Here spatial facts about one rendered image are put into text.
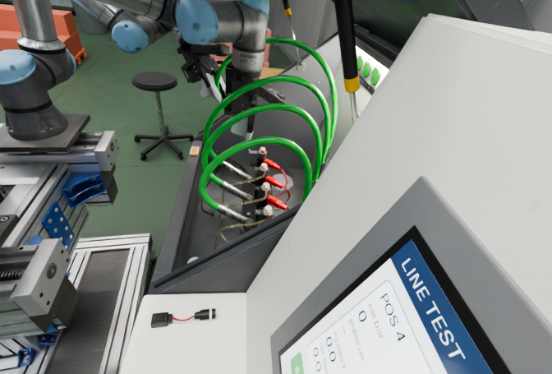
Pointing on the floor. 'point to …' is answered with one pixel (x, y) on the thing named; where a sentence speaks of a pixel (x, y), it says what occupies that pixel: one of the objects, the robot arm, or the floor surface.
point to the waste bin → (89, 25)
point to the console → (431, 165)
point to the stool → (149, 80)
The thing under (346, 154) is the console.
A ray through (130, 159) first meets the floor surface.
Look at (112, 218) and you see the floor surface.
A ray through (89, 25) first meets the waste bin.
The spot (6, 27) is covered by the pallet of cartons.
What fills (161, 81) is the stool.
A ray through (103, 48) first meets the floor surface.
